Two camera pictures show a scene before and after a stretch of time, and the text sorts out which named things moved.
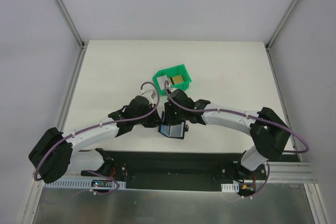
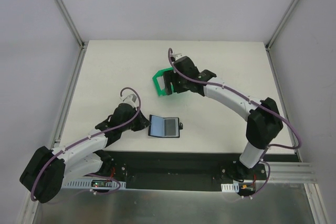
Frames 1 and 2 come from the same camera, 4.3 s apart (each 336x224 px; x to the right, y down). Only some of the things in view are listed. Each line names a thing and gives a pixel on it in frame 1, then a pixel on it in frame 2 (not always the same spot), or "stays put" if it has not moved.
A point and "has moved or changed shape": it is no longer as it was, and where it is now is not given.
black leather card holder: (175, 130) has moved or changed shape
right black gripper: (172, 118) -> (170, 82)
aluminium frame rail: (290, 172) stays put
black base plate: (176, 170) stays put
